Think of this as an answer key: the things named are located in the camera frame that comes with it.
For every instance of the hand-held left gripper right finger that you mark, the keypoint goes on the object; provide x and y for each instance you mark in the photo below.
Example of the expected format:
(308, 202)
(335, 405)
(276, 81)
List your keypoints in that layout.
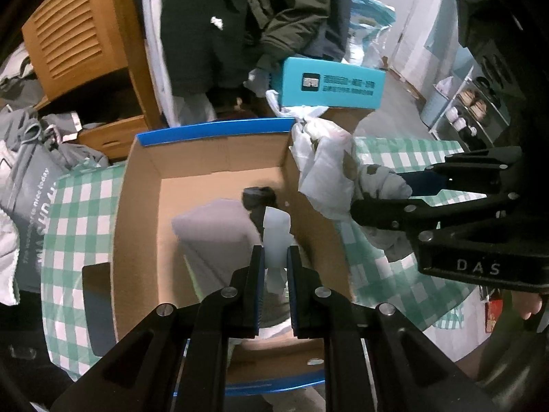
(292, 292)

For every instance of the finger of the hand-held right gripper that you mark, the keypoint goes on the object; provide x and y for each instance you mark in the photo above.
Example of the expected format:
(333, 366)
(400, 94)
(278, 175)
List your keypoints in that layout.
(429, 214)
(472, 167)

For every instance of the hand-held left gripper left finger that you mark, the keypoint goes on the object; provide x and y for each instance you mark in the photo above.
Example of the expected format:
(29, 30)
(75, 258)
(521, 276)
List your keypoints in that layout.
(258, 292)

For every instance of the grey quilted cloth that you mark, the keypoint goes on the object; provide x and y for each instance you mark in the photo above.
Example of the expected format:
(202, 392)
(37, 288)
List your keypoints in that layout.
(381, 180)

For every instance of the white translucent foam piece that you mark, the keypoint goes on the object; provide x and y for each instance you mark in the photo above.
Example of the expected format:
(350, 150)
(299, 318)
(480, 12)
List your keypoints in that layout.
(276, 231)

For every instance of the translucent plastic bag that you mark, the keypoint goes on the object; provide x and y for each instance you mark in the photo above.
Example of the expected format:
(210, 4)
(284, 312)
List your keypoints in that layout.
(321, 171)

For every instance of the blue-rimmed cardboard box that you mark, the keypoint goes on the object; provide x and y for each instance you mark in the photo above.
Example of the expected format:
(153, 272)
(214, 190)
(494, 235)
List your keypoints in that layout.
(214, 163)

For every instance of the grey soft sheet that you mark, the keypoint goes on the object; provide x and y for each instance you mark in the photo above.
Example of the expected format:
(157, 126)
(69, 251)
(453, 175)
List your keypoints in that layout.
(214, 231)

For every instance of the dark grey soft item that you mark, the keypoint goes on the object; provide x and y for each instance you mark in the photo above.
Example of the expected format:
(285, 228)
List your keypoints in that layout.
(257, 195)

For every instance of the person's right hand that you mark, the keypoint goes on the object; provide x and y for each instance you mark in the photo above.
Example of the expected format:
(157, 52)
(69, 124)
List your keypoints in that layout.
(529, 304)

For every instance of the white shoe rack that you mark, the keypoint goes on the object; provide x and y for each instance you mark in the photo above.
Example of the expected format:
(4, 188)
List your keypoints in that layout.
(493, 131)

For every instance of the group of shoes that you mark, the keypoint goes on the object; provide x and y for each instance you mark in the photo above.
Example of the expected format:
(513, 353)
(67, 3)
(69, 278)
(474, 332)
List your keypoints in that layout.
(472, 103)

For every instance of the light blue bin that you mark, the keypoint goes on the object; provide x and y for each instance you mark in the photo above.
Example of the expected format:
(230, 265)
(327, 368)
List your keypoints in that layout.
(433, 109)

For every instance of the small white bag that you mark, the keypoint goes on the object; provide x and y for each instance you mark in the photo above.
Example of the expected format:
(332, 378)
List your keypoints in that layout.
(444, 86)

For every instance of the red packet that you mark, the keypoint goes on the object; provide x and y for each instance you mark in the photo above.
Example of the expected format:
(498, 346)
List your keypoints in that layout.
(494, 315)

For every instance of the teal printed box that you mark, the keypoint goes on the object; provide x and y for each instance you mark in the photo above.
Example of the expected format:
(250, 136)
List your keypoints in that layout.
(334, 86)

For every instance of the blue and clear plastic bag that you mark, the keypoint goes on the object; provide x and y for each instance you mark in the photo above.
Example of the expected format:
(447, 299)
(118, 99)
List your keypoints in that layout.
(371, 25)

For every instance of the green checked tablecloth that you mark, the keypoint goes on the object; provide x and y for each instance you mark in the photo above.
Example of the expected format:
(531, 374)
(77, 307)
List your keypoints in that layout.
(73, 231)

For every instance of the olive green jacket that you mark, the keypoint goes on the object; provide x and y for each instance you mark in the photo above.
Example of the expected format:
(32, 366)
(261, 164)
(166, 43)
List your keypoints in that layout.
(300, 13)

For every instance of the grey hooded garment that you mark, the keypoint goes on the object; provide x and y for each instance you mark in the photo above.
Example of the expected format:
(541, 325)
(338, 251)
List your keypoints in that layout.
(73, 154)

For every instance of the grey printed tote bag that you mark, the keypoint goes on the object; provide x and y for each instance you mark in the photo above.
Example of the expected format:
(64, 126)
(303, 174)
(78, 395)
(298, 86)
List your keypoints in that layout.
(30, 206)

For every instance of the dark jacket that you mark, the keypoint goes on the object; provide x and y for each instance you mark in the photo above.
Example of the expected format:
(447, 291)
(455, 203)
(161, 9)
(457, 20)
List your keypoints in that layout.
(206, 30)

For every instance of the wooden chair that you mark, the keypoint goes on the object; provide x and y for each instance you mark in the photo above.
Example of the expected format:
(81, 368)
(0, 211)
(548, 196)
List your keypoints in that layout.
(73, 38)

